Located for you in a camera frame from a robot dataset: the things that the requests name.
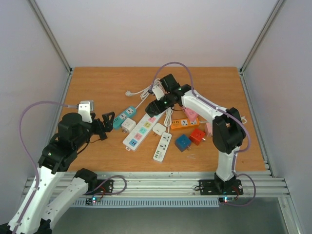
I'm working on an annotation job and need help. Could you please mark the white power strip with USB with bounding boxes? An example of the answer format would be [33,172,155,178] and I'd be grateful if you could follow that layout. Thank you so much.
[153,132,172,162]

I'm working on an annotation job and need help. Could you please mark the long white multicolour power strip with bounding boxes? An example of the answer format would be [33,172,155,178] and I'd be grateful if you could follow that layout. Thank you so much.
[122,112,165,151]

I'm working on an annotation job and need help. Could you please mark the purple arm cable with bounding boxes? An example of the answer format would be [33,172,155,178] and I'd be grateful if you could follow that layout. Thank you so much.
[12,100,80,234]
[152,61,257,207]

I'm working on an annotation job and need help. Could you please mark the right small circuit board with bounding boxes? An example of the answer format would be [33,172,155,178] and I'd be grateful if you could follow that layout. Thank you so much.
[219,196,236,203]

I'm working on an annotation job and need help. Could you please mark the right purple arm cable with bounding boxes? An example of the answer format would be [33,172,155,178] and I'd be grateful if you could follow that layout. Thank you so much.
[152,61,257,207]

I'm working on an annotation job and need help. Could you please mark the small circuit board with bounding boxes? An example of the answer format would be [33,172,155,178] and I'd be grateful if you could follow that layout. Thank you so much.
[85,197,101,205]
[219,196,236,203]

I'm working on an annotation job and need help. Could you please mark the grey slotted cable duct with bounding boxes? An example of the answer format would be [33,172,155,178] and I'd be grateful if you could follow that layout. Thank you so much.
[71,197,219,209]

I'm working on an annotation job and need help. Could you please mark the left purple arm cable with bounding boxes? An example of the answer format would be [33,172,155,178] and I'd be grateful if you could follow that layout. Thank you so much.
[12,100,80,234]

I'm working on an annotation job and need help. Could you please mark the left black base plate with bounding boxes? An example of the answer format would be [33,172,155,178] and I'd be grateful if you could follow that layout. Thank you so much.
[85,179,114,195]

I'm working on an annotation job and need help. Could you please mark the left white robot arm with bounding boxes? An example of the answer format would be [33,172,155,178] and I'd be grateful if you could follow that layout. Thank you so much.
[0,112,115,234]

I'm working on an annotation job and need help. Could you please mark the white strip cable centre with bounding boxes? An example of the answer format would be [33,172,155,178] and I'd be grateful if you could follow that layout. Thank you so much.
[163,108,173,127]

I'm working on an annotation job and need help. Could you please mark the pink cube adapter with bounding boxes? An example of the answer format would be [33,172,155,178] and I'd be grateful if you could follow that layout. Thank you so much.
[204,122,213,137]

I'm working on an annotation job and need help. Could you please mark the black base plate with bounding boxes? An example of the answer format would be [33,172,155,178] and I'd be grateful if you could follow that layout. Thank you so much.
[85,179,114,195]
[194,179,244,195]

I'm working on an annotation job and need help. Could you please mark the orange power strip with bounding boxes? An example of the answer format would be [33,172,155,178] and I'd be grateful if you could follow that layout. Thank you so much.
[170,118,200,130]

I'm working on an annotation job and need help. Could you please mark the teal strip white cable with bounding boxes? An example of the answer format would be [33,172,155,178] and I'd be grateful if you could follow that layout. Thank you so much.
[125,84,156,109]

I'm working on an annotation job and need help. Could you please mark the blue cube adapter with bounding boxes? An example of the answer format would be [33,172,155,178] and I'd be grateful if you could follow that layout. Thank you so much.
[175,134,192,152]

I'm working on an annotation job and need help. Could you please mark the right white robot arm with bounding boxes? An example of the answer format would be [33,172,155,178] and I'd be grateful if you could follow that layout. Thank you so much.
[145,74,246,193]

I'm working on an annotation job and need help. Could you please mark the teal power strip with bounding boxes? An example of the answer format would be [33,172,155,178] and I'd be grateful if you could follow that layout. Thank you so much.
[113,106,137,130]

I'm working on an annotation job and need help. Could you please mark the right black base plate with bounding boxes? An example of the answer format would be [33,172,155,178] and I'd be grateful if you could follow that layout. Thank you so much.
[194,179,244,195]

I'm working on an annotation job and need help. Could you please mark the red cube adapter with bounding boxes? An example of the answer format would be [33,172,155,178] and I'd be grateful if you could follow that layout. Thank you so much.
[189,128,206,146]

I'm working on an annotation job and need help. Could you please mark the small white flat adapter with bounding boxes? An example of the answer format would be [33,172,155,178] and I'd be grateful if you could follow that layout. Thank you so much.
[152,123,166,136]

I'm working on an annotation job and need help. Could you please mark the white cube adapter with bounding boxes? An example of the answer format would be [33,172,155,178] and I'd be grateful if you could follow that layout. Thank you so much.
[121,118,136,133]

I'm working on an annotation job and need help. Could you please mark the left small circuit board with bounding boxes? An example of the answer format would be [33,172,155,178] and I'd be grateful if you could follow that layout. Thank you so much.
[85,197,101,205]

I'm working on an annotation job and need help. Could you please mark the small black charger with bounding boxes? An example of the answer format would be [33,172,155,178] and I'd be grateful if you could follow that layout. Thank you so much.
[99,132,107,141]

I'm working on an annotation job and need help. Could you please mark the pink triangular power strip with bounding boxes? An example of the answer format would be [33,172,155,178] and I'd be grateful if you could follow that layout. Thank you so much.
[183,108,198,122]

